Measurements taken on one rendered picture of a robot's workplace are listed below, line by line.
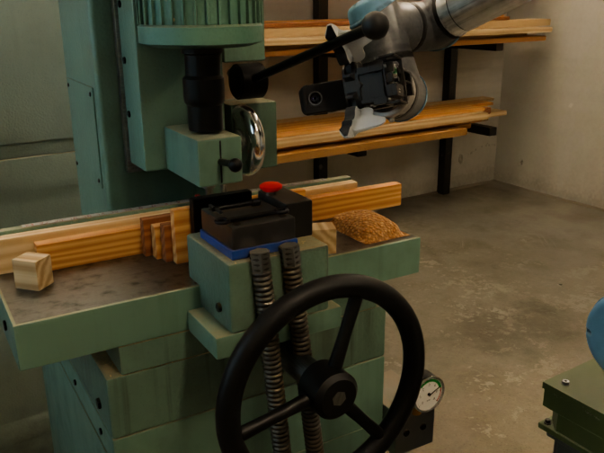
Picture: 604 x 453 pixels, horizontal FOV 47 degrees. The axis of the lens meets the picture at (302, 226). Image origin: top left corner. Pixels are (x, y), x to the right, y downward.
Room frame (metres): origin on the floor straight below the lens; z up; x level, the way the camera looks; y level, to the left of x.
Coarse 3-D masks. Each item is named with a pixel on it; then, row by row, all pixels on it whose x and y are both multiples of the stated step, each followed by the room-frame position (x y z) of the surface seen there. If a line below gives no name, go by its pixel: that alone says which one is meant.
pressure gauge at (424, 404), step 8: (424, 376) 0.96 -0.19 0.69; (432, 376) 0.96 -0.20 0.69; (424, 384) 0.95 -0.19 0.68; (432, 384) 0.96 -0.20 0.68; (440, 384) 0.97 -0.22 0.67; (424, 392) 0.96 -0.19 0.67; (440, 392) 0.97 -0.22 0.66; (424, 400) 0.96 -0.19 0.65; (432, 400) 0.96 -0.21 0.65; (440, 400) 0.97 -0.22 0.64; (416, 408) 0.94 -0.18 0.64; (424, 408) 0.96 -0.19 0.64; (432, 408) 0.96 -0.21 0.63
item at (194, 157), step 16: (176, 128) 1.06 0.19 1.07; (176, 144) 1.04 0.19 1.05; (192, 144) 0.98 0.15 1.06; (208, 144) 0.97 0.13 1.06; (224, 144) 0.99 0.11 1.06; (240, 144) 1.00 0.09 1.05; (176, 160) 1.04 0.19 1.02; (192, 160) 0.98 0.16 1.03; (208, 160) 0.97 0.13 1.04; (192, 176) 0.99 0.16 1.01; (208, 176) 0.97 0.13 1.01; (224, 176) 0.98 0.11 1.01; (240, 176) 1.00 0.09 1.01
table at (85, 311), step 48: (336, 240) 1.01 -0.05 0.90; (0, 288) 0.84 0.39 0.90; (48, 288) 0.83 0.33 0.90; (96, 288) 0.83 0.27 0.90; (144, 288) 0.83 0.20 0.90; (192, 288) 0.83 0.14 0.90; (48, 336) 0.74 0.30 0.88; (96, 336) 0.77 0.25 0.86; (144, 336) 0.80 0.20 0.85; (240, 336) 0.76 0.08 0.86; (288, 336) 0.80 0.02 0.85
